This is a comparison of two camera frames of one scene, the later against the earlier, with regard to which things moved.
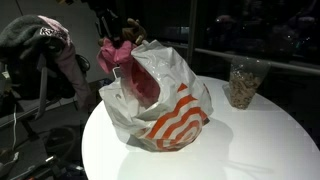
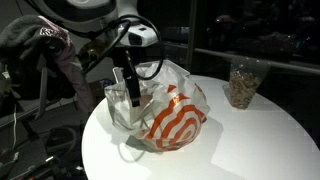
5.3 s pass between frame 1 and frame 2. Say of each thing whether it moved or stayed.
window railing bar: stayed
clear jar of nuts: stayed
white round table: stayed
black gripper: moved
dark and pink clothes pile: stayed
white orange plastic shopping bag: moved
